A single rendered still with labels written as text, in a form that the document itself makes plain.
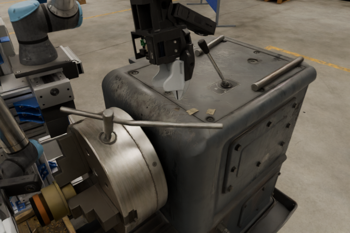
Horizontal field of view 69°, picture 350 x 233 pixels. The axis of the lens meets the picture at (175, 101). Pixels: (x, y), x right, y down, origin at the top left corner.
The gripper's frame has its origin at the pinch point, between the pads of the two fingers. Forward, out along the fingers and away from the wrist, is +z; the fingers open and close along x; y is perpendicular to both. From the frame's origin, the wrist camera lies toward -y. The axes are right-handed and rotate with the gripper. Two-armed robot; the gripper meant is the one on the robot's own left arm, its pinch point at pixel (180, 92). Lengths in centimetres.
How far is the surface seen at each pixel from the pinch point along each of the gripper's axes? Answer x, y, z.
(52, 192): -16.7, 27.5, 19.6
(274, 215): -2, -49, 81
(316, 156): -28, -166, 131
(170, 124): 1.1, 4.5, 5.1
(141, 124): -3.3, 8.7, 4.8
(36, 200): -17.2, 30.9, 19.8
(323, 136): -36, -197, 130
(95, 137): -12.7, 15.8, 8.7
